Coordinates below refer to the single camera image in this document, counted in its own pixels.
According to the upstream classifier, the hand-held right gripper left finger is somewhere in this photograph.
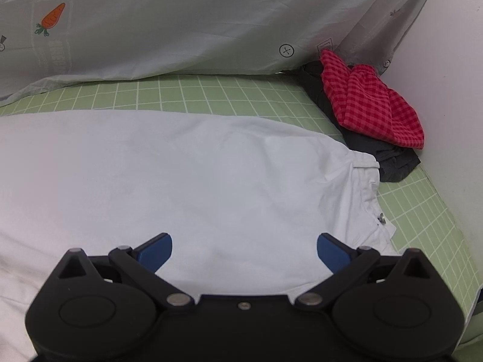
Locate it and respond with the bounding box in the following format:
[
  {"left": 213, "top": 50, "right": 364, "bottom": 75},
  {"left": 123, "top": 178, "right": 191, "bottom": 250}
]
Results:
[{"left": 56, "top": 233, "right": 196, "bottom": 313}]

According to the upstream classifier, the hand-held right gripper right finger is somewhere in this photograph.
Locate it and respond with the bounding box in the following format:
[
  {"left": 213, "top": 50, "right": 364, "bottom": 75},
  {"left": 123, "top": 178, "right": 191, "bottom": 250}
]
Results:
[{"left": 293, "top": 233, "right": 433, "bottom": 313}]

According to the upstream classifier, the white garment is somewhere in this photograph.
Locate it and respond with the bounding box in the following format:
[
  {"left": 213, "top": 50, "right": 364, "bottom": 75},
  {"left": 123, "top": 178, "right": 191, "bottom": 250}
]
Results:
[{"left": 0, "top": 110, "right": 400, "bottom": 362}]

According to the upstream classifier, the dark grey garment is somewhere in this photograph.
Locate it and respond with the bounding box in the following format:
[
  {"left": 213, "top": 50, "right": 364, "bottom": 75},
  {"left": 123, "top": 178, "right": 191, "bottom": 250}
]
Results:
[{"left": 284, "top": 61, "right": 422, "bottom": 183}]

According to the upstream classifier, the red checkered garment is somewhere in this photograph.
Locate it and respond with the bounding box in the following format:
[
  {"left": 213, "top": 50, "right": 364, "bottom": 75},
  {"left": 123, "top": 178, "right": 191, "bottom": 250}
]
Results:
[{"left": 319, "top": 49, "right": 425, "bottom": 149}]

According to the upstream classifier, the carrot print grey quilt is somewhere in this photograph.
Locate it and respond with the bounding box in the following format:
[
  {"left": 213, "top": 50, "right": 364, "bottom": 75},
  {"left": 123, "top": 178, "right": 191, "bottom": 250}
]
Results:
[{"left": 0, "top": 0, "right": 442, "bottom": 107}]

